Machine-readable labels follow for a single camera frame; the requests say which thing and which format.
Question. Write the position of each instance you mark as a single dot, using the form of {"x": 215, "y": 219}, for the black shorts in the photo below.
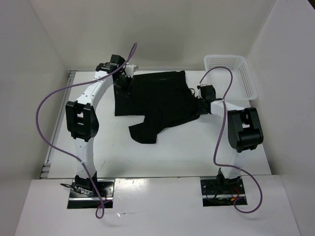
{"x": 163, "y": 98}

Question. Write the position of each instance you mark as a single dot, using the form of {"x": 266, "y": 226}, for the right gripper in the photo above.
{"x": 198, "y": 111}

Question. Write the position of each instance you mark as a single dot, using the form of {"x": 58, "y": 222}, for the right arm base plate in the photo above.
{"x": 215, "y": 194}

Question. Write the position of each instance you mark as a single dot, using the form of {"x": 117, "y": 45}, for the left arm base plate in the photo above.
{"x": 80, "y": 198}

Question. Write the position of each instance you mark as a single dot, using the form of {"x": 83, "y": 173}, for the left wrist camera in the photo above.
{"x": 129, "y": 70}

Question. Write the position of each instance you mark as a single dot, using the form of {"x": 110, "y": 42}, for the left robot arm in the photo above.
{"x": 82, "y": 122}

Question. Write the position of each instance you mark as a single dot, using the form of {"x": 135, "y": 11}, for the white plastic basket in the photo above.
{"x": 230, "y": 70}

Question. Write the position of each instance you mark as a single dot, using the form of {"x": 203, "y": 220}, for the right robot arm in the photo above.
{"x": 244, "y": 133}

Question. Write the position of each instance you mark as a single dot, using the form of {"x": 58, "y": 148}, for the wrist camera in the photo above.
{"x": 202, "y": 90}
{"x": 129, "y": 70}

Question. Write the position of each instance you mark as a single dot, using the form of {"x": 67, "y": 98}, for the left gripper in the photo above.
{"x": 126, "y": 91}

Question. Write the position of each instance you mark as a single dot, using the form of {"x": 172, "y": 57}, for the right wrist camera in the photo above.
{"x": 202, "y": 90}

